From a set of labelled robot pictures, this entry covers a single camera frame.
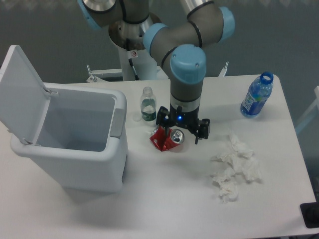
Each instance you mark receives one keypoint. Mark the blue plastic water bottle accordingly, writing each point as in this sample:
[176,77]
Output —
[257,95]

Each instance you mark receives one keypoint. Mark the crushed red soda can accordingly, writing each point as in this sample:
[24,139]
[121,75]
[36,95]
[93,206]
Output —
[165,142]

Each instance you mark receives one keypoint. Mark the white bottle cap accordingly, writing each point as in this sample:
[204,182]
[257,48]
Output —
[136,118]

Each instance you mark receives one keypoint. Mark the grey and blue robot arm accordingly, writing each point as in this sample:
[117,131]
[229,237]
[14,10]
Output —
[145,43]

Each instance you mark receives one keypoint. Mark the white plastic trash bin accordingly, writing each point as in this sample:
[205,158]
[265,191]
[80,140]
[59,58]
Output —
[75,134]

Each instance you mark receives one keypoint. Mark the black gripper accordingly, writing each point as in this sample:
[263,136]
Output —
[187,120]

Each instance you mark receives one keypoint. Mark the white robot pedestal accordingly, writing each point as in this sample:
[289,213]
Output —
[137,65]

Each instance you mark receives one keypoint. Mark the black device at edge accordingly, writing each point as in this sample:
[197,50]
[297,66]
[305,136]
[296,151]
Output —
[310,213]

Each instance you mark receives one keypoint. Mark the clear bottle green label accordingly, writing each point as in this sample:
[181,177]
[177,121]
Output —
[148,104]

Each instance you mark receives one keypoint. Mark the crumpled white tissue paper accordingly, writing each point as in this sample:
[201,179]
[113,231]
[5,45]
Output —
[238,161]

